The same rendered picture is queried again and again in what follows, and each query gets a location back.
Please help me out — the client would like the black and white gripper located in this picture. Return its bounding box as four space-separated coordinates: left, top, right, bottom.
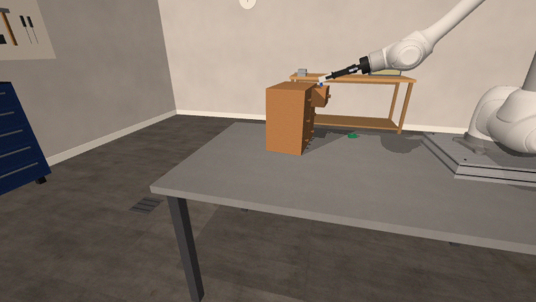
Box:
318 56 371 83

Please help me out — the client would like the brown wooden chest of drawers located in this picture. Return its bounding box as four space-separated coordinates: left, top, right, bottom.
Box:
265 81 317 156

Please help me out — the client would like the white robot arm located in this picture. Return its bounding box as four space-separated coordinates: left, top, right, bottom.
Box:
368 0 536 157

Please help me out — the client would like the brown wooden drawer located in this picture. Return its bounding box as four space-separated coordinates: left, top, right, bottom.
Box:
304 89 312 113
308 121 314 140
309 107 316 125
302 109 310 134
301 129 309 154
310 85 331 107

